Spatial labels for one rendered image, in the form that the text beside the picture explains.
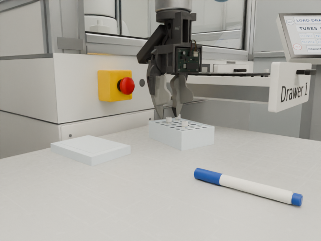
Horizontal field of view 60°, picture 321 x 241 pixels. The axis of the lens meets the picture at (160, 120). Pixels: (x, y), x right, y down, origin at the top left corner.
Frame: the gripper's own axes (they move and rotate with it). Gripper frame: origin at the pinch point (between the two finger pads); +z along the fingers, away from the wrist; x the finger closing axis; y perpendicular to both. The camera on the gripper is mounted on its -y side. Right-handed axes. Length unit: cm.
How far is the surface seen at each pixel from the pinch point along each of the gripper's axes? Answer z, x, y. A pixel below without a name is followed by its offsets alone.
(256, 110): 27, 164, -106
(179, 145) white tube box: 5.1, -3.2, 9.1
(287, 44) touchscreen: -21, 94, -34
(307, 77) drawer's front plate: -6.9, 43.8, 5.8
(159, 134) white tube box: 4.5, -3.2, 1.8
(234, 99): -1.9, 18.2, 2.7
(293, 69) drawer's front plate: -9.2, 30.0, 10.1
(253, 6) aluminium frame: -36, 72, -38
